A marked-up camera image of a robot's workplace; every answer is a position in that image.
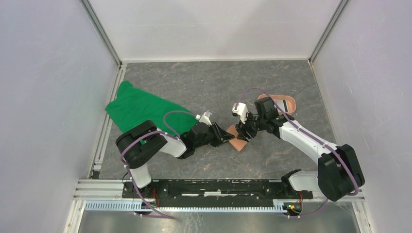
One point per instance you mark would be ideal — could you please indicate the tan leather card holder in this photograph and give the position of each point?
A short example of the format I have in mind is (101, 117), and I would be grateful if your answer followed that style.
(238, 144)

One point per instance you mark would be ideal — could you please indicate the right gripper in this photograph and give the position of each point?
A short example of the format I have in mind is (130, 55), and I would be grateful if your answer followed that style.
(242, 128)

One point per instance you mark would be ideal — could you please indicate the green cloth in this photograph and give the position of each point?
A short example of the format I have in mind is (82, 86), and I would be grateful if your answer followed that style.
(133, 106)

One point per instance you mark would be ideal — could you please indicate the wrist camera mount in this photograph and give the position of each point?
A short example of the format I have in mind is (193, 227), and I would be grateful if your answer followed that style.
(240, 110)
(205, 118)

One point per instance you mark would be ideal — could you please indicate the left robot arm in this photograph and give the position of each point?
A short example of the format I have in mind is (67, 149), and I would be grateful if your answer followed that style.
(138, 145)

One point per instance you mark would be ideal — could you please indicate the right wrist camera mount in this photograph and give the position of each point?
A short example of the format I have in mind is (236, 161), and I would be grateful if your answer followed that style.
(240, 110)

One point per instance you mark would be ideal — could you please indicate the slotted cable duct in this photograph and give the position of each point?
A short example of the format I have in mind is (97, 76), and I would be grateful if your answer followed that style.
(138, 206)

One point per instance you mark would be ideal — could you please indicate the white card with stripe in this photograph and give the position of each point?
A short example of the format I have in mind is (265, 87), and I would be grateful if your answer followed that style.
(282, 105)

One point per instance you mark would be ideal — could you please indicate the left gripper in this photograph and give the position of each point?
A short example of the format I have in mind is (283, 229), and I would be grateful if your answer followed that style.
(224, 136)

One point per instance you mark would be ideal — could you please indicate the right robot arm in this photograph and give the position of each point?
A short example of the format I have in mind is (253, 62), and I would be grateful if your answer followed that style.
(338, 170)

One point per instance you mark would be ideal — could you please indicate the pink oval tray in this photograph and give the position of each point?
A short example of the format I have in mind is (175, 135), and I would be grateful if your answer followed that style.
(265, 106)

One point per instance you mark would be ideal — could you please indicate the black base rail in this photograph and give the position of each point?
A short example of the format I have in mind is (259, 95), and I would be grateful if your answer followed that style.
(215, 193)

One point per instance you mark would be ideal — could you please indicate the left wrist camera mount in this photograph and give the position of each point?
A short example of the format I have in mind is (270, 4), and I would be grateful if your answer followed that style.
(205, 118)

